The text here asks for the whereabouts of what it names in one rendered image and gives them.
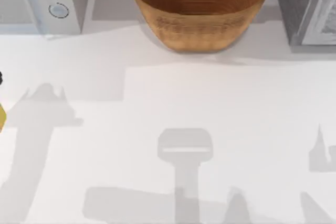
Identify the brown woven basket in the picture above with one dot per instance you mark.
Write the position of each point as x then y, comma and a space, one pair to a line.
199, 6

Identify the smaller microwave knob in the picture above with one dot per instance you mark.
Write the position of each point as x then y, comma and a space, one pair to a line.
58, 10

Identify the yellow object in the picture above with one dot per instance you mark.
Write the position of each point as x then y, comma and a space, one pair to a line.
1, 117

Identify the pale microwave oven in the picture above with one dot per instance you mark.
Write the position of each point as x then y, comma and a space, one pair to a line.
23, 11

